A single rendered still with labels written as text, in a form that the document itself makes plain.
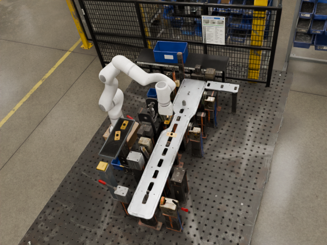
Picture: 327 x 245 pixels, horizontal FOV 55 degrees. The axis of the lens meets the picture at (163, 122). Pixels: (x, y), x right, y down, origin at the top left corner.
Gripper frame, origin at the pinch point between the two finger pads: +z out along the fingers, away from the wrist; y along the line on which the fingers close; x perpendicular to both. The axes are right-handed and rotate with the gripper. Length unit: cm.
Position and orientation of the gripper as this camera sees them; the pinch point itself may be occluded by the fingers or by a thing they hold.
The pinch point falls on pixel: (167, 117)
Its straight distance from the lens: 226.0
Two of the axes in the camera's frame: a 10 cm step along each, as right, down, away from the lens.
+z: 1.3, 6.6, 7.4
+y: 9.5, 1.2, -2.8
